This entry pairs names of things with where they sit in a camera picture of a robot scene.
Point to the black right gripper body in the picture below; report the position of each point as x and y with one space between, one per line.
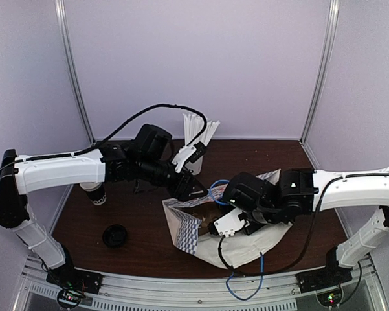
265 217

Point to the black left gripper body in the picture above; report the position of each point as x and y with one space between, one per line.
149 172

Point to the blue checkered paper bag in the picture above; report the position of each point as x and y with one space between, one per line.
239 248

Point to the black paper cups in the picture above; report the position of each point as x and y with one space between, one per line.
95 192

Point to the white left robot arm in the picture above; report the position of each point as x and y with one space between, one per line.
22 174

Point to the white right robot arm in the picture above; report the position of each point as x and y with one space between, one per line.
307 191

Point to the white cup holding straws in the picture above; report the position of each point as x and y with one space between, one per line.
195 168

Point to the wrapped white straws bundle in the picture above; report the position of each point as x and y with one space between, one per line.
194 130

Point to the remaining black lids stack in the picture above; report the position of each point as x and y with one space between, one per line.
115 236

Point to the white right camera bracket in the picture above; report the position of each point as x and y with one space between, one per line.
229 224

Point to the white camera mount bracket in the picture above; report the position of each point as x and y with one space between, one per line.
190 153

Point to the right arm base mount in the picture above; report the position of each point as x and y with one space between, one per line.
326 283

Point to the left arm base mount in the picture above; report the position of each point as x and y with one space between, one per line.
74 291

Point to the aluminium front rail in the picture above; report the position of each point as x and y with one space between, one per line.
125 292

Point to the left aluminium frame post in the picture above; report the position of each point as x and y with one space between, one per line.
73 76

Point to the aluminium frame post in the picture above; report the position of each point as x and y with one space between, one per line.
73 76
327 49

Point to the right aluminium frame post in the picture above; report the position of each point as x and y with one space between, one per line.
327 49

